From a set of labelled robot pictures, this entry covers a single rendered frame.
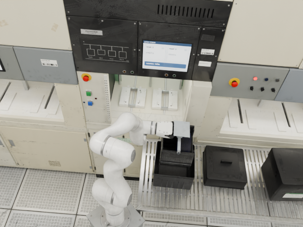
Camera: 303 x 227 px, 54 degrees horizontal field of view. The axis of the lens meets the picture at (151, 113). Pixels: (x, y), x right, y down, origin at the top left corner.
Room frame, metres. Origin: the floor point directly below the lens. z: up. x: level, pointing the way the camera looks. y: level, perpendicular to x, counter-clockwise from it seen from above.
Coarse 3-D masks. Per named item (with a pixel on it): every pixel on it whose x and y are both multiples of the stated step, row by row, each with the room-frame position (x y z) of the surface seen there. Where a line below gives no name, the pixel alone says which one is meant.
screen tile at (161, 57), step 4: (148, 48) 1.45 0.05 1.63; (152, 48) 1.45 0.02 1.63; (156, 48) 1.45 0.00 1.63; (160, 48) 1.45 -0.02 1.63; (160, 52) 1.45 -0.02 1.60; (164, 52) 1.45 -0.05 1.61; (148, 56) 1.45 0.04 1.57; (152, 56) 1.45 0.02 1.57; (156, 56) 1.45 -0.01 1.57; (160, 56) 1.45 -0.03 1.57; (164, 56) 1.45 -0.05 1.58; (160, 60) 1.45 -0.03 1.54; (164, 60) 1.45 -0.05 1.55
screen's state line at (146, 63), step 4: (144, 64) 1.45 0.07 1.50; (148, 64) 1.45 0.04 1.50; (152, 64) 1.45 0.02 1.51; (156, 64) 1.45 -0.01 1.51; (160, 64) 1.45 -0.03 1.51; (164, 64) 1.45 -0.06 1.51; (168, 64) 1.45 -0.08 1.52; (172, 64) 1.45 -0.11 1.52; (176, 64) 1.45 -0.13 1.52; (180, 64) 1.44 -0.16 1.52; (184, 64) 1.44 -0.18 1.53
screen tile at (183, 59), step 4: (168, 48) 1.45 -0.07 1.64; (172, 48) 1.45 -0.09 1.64; (176, 48) 1.45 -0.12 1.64; (180, 48) 1.44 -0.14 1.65; (184, 48) 1.44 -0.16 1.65; (188, 48) 1.44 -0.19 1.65; (168, 52) 1.45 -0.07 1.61; (172, 52) 1.45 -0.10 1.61; (176, 52) 1.44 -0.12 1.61; (180, 52) 1.44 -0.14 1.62; (184, 52) 1.44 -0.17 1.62; (168, 56) 1.45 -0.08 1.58; (172, 56) 1.45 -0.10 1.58; (176, 56) 1.44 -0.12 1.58; (184, 56) 1.44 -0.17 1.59; (168, 60) 1.45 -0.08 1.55; (172, 60) 1.45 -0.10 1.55; (176, 60) 1.45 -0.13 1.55; (180, 60) 1.44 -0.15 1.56; (184, 60) 1.44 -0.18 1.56
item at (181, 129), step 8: (176, 128) 1.14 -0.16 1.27; (184, 128) 1.15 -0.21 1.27; (192, 128) 1.24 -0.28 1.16; (176, 136) 1.23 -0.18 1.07; (184, 136) 1.08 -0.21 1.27; (192, 136) 1.21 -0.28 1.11; (168, 144) 1.21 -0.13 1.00; (192, 144) 1.15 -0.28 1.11; (160, 152) 1.13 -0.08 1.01; (168, 152) 1.03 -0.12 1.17; (176, 152) 1.03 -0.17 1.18; (184, 152) 1.04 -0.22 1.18; (192, 152) 1.09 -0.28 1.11; (160, 160) 1.04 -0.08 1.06; (168, 160) 1.04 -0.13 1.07; (176, 160) 1.04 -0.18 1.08; (184, 160) 1.04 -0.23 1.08; (192, 160) 1.03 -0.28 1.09
